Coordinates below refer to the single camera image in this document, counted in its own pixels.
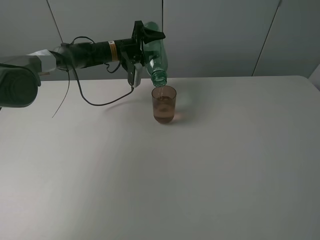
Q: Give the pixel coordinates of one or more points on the green transparent plastic bottle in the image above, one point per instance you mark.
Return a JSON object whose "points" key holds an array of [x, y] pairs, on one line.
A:
{"points": [[156, 62]]}

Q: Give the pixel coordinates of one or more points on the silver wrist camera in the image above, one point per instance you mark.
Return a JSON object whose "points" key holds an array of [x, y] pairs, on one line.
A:
{"points": [[134, 72]]}

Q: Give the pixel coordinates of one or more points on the pink translucent plastic cup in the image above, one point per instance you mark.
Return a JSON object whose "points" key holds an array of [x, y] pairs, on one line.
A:
{"points": [[164, 104]]}

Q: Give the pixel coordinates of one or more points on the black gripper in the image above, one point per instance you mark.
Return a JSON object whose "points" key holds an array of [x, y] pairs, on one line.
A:
{"points": [[131, 49]]}

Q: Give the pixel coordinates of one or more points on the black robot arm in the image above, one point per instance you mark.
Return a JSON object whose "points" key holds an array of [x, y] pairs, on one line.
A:
{"points": [[20, 75]]}

